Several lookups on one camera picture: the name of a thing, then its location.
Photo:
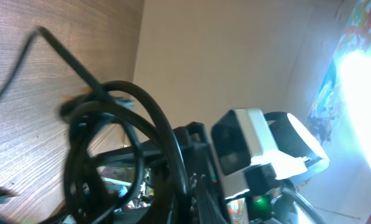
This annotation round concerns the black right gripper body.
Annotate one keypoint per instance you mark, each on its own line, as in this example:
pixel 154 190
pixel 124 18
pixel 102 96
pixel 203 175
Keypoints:
pixel 193 195

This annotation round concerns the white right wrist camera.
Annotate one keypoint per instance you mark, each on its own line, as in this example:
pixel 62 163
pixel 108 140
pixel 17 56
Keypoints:
pixel 255 150

